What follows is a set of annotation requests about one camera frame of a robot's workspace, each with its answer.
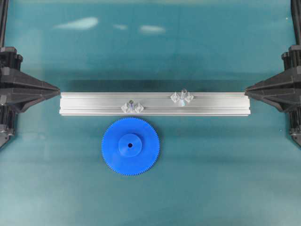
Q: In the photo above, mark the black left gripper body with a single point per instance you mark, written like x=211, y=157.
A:
x=8, y=58

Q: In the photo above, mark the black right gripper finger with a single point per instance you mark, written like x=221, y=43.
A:
x=283, y=103
x=290, y=78

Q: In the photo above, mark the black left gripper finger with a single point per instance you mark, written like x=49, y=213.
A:
x=21, y=100
x=13, y=78

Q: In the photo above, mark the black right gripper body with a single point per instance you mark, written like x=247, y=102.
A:
x=292, y=59

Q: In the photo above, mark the large blue plastic gear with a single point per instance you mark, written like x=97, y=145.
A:
x=130, y=146

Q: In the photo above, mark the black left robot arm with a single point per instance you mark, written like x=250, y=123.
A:
x=3, y=22

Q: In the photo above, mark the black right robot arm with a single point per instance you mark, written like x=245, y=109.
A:
x=283, y=91

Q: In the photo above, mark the tall steel shaft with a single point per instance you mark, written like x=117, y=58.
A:
x=182, y=97

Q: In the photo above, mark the short steel shaft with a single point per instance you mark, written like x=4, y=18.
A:
x=131, y=106

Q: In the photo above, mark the aluminium extrusion rail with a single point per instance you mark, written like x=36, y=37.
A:
x=155, y=104

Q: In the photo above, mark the clear bracket of short shaft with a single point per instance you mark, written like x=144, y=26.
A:
x=138, y=108

